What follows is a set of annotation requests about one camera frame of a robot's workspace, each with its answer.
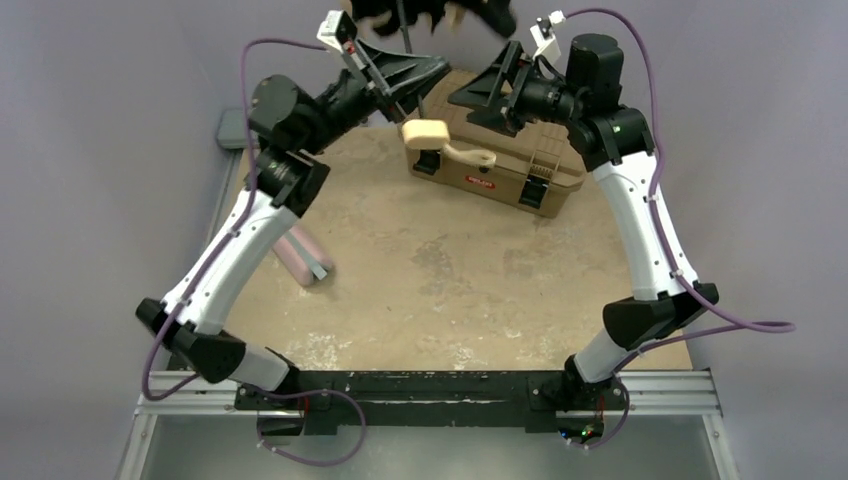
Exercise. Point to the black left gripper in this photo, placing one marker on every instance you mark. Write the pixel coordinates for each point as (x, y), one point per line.
(370, 72)

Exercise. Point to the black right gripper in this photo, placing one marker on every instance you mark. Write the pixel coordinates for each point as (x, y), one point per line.
(514, 84)

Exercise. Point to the beige umbrella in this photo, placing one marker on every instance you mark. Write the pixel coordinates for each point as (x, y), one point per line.
(387, 18)

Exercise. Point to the pink umbrella case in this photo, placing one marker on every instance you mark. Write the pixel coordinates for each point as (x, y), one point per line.
(302, 256)

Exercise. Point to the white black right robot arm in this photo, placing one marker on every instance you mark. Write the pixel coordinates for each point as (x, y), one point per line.
(617, 148)

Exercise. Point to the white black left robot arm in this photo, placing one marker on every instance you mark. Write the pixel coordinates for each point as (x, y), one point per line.
(287, 131)

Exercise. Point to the tan plastic toolbox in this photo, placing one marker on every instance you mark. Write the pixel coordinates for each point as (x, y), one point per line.
(535, 171)

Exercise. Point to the grey flat box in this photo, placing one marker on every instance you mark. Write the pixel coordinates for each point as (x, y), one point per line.
(233, 132)

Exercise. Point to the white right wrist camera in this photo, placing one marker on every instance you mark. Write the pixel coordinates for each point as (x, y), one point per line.
(544, 35)

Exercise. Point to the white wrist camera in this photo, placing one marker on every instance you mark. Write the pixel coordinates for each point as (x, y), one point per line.
(338, 32)
(544, 35)

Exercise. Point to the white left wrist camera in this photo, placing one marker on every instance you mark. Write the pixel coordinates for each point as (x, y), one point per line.
(338, 32)

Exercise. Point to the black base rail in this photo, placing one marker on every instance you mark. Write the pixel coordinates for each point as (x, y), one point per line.
(537, 401)

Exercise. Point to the aluminium frame rail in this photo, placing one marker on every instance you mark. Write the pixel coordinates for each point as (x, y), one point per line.
(652, 393)

